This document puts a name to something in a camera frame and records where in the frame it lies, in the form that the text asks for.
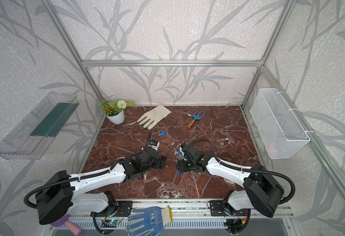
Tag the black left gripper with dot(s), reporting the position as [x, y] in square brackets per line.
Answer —
[158, 162]

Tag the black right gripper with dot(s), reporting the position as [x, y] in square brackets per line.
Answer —
[180, 167]

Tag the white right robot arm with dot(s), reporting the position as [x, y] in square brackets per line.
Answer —
[260, 191]

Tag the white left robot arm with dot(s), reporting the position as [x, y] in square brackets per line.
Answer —
[66, 194]

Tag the blue garden hand fork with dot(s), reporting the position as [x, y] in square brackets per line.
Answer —
[197, 116]

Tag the cream green gardening glove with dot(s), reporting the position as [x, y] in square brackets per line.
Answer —
[151, 118]

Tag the white flower pot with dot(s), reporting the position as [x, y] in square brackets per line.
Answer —
[117, 119]

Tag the blue dotted work glove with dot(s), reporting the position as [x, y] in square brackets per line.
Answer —
[149, 221]

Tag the artificial green plant with flowers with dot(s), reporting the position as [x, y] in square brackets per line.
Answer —
[114, 108]

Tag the pink object at front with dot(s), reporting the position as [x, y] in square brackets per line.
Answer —
[64, 221]

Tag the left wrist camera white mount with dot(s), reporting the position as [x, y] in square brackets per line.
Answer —
[154, 144]

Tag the white wire mesh basket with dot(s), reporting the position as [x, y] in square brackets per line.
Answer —
[280, 130]

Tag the clear plastic wall shelf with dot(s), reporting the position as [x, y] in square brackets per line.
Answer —
[30, 139]

